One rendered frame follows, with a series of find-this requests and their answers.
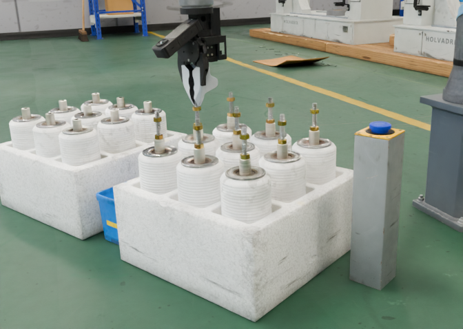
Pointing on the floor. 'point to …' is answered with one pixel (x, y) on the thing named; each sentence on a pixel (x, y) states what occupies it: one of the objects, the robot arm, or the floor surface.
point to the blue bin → (108, 214)
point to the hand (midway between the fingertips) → (193, 100)
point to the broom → (83, 20)
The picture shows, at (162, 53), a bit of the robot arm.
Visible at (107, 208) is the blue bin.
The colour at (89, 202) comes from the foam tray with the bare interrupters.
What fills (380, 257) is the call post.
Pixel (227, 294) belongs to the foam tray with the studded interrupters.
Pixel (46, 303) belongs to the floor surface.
